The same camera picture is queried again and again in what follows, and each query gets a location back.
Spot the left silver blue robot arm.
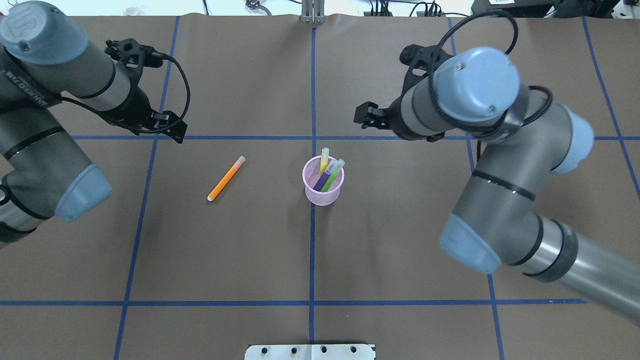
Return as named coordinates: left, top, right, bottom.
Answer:
left=0, top=0, right=190, bottom=248

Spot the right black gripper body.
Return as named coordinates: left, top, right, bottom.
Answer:
left=382, top=44, right=451, bottom=142

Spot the green highlighter pen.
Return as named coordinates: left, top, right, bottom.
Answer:
left=320, top=159, right=345, bottom=193

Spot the yellow highlighter pen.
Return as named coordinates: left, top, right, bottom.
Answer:
left=318, top=146, right=330, bottom=175

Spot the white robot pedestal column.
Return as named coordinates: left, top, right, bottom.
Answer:
left=244, top=343, right=377, bottom=360

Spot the purple marker pen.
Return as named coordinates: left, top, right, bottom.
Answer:
left=312, top=161, right=337, bottom=192

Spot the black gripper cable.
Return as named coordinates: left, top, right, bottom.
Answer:
left=429, top=10, right=553, bottom=138

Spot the pink mesh pen holder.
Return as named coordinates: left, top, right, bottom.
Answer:
left=301, top=155, right=345, bottom=207

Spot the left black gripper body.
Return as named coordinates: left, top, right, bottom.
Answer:
left=97, top=38, right=164, bottom=135

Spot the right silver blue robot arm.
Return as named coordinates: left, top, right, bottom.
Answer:
left=353, top=45, right=640, bottom=325

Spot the orange highlighter pen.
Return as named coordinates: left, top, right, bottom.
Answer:
left=206, top=155, right=246, bottom=203

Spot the aluminium frame post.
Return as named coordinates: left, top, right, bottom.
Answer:
left=299, top=0, right=326, bottom=25

